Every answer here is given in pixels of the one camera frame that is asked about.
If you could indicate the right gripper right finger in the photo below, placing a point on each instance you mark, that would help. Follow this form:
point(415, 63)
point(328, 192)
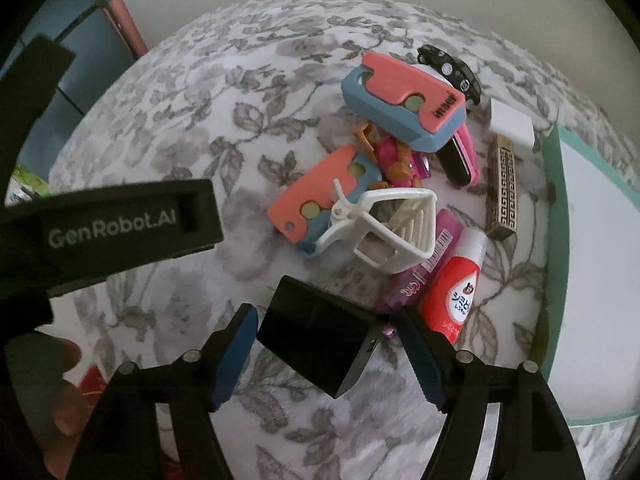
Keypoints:
point(532, 440)

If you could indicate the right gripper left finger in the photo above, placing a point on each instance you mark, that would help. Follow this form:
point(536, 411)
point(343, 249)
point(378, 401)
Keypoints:
point(121, 439)

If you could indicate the red white small bottle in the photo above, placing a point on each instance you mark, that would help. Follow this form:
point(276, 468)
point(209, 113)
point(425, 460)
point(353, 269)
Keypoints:
point(449, 300)

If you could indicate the purple tube package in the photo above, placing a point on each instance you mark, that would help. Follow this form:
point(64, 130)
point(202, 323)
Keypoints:
point(409, 286)

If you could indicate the black rectangular box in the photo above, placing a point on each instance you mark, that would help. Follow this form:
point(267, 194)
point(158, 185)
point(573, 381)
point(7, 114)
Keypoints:
point(326, 339)

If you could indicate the white plastic clip holder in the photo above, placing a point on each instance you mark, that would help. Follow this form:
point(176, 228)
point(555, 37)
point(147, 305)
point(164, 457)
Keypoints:
point(391, 229)

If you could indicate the person's hand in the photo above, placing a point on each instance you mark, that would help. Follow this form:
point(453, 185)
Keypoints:
point(55, 410)

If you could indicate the white tray teal rim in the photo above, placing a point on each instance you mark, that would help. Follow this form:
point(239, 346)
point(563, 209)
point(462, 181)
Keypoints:
point(587, 337)

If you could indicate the blue cabinet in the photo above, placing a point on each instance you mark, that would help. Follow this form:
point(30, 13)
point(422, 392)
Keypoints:
point(101, 55)

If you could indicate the gold patterned comb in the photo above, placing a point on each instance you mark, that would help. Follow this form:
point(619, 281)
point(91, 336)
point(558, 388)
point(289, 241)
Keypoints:
point(502, 194)

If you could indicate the pink wooden board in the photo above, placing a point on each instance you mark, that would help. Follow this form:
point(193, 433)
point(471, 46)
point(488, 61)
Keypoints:
point(118, 14)

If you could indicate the floral grey blanket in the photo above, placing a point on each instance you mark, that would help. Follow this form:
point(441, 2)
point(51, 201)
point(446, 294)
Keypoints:
point(249, 97)

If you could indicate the coral blue toy lower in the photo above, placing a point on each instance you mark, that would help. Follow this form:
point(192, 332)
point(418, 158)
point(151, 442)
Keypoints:
point(302, 212)

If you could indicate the coral blue toy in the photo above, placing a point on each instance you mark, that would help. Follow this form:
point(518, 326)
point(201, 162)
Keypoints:
point(411, 105)
point(302, 212)

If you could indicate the pink black folding brush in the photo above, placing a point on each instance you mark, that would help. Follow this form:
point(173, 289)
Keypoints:
point(458, 159)

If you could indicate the pink brown puppy figure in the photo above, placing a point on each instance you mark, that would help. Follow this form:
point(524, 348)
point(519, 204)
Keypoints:
point(401, 167)

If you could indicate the white charger block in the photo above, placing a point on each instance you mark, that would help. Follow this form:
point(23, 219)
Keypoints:
point(511, 123)

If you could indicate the coral blue toy upper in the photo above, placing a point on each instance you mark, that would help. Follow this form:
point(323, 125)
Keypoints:
point(411, 105)

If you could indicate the black toy car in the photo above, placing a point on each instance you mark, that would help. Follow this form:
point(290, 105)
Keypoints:
point(454, 70)

